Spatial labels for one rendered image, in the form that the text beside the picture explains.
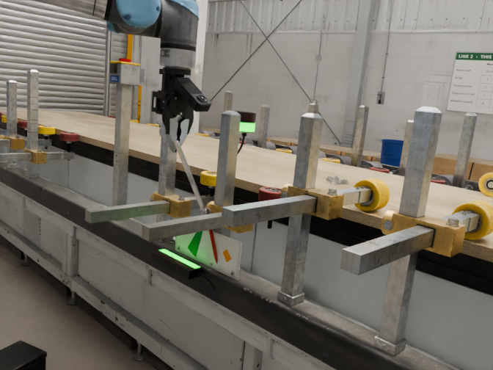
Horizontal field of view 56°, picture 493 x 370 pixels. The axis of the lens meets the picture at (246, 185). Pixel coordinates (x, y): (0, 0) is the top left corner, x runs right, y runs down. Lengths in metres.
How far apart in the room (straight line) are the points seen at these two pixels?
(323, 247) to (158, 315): 0.93
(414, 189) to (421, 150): 0.07
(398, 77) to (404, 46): 0.51
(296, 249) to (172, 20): 0.61
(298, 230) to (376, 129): 7.69
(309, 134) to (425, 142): 0.25
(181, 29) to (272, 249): 0.66
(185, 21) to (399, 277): 0.76
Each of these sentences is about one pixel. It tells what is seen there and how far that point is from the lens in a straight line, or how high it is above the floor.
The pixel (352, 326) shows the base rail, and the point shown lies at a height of 0.70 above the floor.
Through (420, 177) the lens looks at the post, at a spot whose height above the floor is 1.04.
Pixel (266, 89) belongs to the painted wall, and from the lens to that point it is 9.94.
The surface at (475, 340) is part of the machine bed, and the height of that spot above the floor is 0.69.
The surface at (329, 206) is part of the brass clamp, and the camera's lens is 0.97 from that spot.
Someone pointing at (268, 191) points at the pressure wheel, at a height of 0.91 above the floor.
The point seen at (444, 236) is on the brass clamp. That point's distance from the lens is 0.86.
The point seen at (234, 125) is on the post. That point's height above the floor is 1.08.
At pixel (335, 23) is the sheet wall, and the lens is 9.30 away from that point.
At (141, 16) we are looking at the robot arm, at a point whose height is 1.29.
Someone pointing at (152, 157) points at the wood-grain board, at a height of 0.89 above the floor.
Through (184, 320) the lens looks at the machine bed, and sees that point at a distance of 1.85.
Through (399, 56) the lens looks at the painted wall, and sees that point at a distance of 8.63.
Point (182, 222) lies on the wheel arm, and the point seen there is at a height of 0.86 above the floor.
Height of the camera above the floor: 1.16
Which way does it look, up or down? 11 degrees down
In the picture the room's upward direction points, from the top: 5 degrees clockwise
